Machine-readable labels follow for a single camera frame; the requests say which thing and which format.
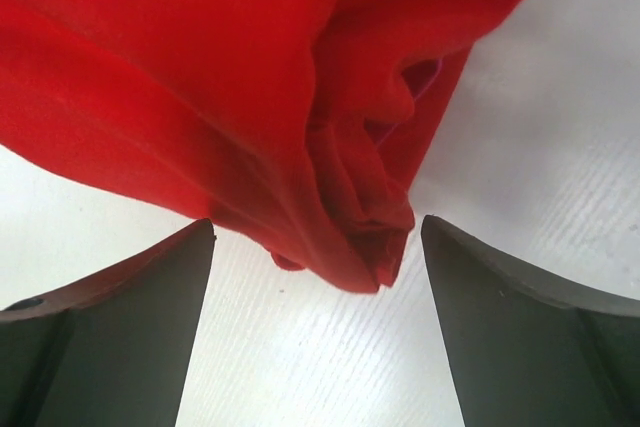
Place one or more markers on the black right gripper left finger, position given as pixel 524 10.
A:
pixel 113 348

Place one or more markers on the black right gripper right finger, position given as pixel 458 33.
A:
pixel 525 346

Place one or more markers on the red t shirt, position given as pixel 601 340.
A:
pixel 298 123

